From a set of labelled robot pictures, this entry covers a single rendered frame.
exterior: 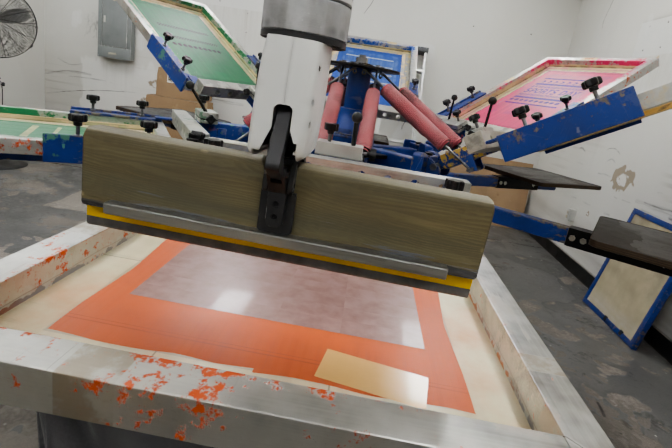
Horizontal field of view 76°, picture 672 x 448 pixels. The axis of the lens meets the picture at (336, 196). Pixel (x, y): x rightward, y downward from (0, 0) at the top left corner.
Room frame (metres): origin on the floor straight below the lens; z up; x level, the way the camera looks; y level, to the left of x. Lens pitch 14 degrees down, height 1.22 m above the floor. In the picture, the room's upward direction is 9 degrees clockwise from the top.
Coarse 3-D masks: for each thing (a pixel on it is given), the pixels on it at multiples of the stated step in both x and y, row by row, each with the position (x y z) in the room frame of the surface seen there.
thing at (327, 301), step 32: (320, 288) 0.54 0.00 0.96; (352, 288) 0.55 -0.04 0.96; (384, 288) 0.57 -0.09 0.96; (416, 288) 0.58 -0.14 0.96; (288, 320) 0.44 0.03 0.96; (320, 320) 0.45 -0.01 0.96; (352, 320) 0.47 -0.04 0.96; (384, 320) 0.48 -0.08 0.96; (416, 320) 0.49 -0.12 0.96; (288, 352) 0.38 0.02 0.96; (320, 352) 0.39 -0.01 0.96; (352, 352) 0.40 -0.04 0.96; (384, 352) 0.41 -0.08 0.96; (416, 352) 0.42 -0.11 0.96; (448, 352) 0.43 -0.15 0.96; (448, 384) 0.37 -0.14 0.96
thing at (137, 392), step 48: (48, 240) 0.48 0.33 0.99; (96, 240) 0.52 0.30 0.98; (0, 288) 0.37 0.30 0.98; (480, 288) 0.55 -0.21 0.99; (0, 336) 0.29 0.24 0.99; (48, 336) 0.30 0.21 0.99; (528, 336) 0.43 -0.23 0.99; (0, 384) 0.27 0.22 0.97; (48, 384) 0.27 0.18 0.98; (96, 384) 0.26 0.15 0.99; (144, 384) 0.27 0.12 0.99; (192, 384) 0.27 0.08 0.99; (240, 384) 0.28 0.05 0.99; (288, 384) 0.29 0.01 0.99; (528, 384) 0.36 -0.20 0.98; (144, 432) 0.26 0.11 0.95; (192, 432) 0.26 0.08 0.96; (240, 432) 0.26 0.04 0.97; (288, 432) 0.26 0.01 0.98; (336, 432) 0.25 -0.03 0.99; (384, 432) 0.26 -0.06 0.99; (432, 432) 0.27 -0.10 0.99; (480, 432) 0.27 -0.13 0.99; (528, 432) 0.28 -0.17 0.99; (576, 432) 0.29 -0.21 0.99
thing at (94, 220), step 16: (96, 224) 0.40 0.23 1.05; (112, 224) 0.40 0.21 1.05; (128, 224) 0.40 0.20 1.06; (176, 240) 0.40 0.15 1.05; (192, 240) 0.40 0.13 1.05; (208, 240) 0.40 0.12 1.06; (256, 256) 0.40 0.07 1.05; (272, 256) 0.39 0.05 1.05; (288, 256) 0.39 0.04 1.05; (336, 272) 0.39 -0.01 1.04; (352, 272) 0.39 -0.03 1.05; (368, 272) 0.39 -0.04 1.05; (432, 288) 0.39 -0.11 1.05; (448, 288) 0.38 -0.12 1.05; (464, 288) 0.38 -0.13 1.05
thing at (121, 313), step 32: (160, 256) 0.56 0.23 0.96; (192, 256) 0.57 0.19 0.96; (224, 256) 0.59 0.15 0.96; (128, 288) 0.46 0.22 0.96; (160, 288) 0.47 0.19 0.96; (192, 288) 0.48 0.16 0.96; (224, 288) 0.49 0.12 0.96; (256, 288) 0.51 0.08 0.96; (288, 288) 0.52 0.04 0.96; (64, 320) 0.38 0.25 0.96; (96, 320) 0.39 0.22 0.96; (128, 320) 0.39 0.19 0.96; (160, 320) 0.40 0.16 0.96; (192, 320) 0.41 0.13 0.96; (224, 320) 0.42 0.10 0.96; (256, 320) 0.43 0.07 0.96; (192, 352) 0.36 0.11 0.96; (224, 352) 0.37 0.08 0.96; (256, 352) 0.38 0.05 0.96
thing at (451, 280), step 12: (108, 216) 0.40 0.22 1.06; (168, 228) 0.40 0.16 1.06; (180, 228) 0.40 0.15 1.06; (228, 240) 0.40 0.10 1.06; (240, 240) 0.39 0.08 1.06; (288, 252) 0.39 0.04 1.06; (300, 252) 0.39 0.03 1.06; (348, 264) 0.39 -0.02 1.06; (360, 264) 0.39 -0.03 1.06; (408, 276) 0.39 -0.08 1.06; (420, 276) 0.39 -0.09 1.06; (456, 276) 0.38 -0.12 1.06; (468, 288) 0.38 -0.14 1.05
